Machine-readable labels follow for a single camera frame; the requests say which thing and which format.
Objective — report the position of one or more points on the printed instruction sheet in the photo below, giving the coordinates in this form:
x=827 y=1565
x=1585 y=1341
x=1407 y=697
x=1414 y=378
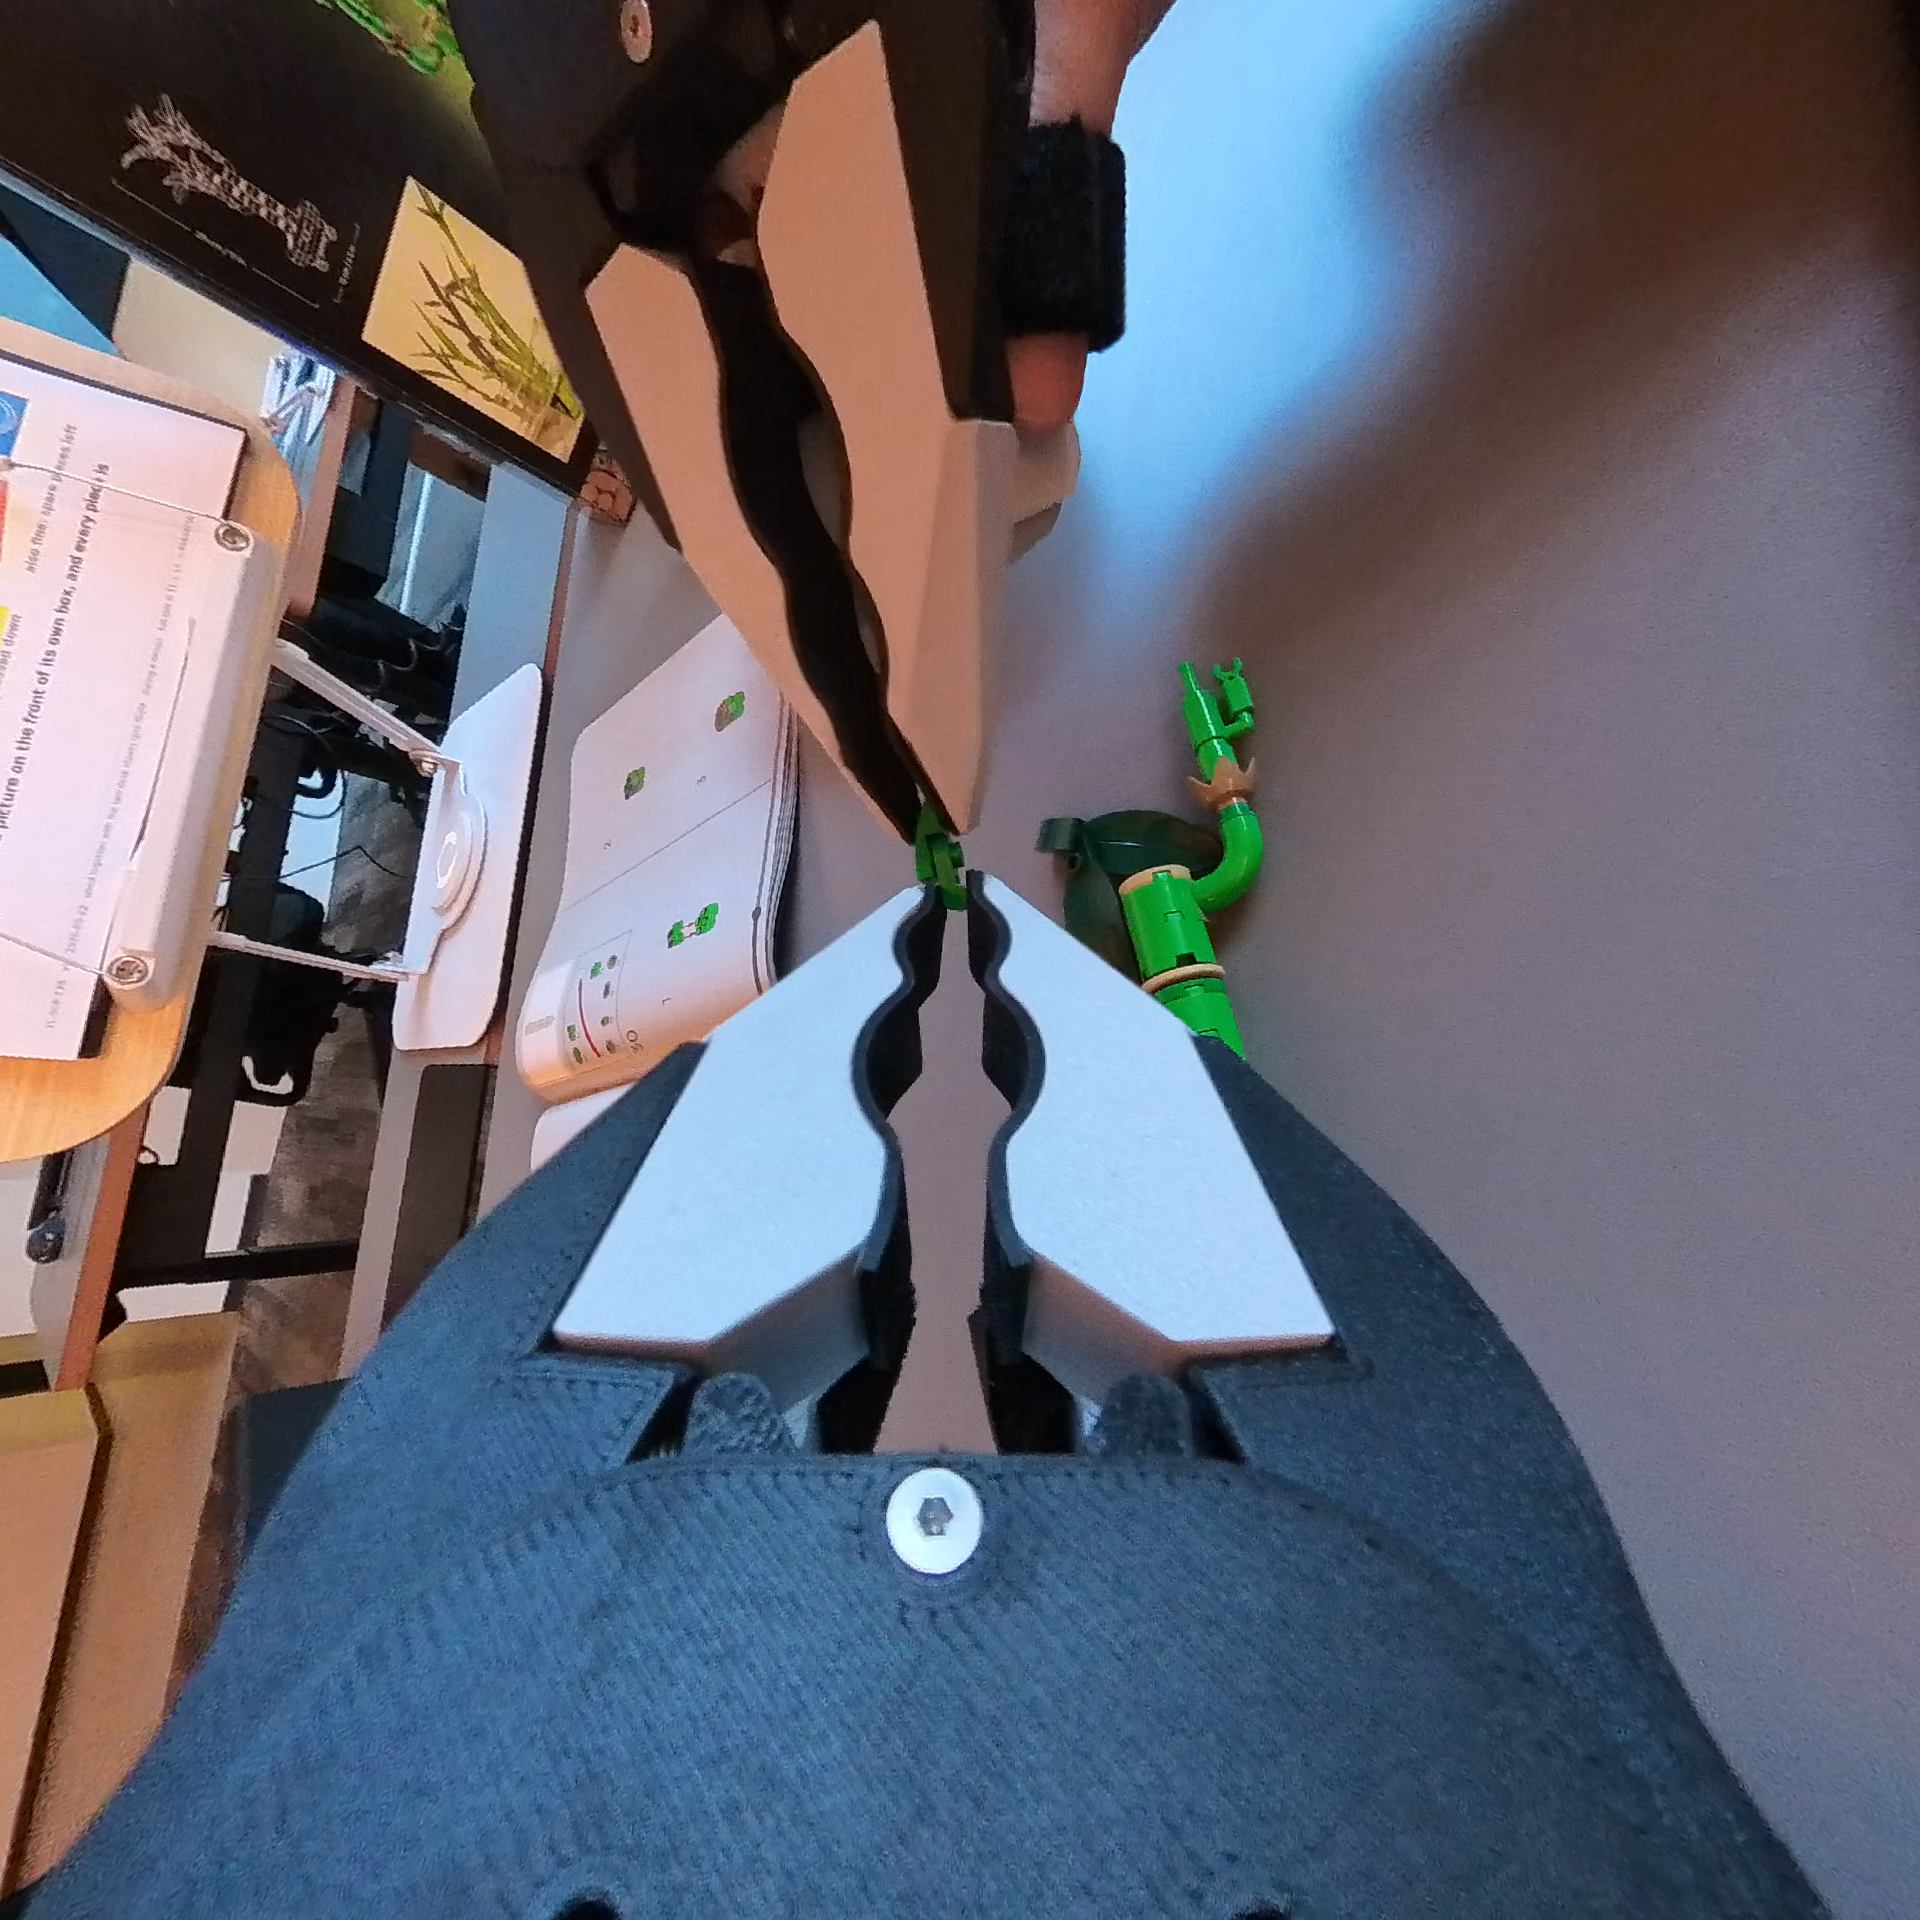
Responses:
x=92 y=676

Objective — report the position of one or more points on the small bright green clip piece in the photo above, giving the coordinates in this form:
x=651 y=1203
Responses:
x=942 y=856

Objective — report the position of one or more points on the open instruction booklet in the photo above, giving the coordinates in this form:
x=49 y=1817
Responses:
x=674 y=838

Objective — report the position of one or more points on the green bamboo stalk model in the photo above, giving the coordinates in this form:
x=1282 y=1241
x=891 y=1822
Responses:
x=1178 y=931

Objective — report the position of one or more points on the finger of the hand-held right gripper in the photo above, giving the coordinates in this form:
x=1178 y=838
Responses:
x=870 y=303
x=690 y=422

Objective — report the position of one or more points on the black toy set box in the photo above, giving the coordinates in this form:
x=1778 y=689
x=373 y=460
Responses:
x=228 y=118

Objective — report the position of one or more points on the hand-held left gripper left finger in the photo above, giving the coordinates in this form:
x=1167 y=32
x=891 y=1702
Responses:
x=720 y=1199

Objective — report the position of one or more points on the grey desk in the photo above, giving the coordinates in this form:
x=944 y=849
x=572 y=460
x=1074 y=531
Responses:
x=1498 y=1054

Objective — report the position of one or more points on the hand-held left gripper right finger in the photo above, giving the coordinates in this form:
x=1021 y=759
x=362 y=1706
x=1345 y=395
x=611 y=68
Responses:
x=1156 y=1199

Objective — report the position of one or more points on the person's right hand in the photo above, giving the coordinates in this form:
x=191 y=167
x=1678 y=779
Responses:
x=1051 y=394

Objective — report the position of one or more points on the white document stand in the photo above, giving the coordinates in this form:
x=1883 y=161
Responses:
x=467 y=901

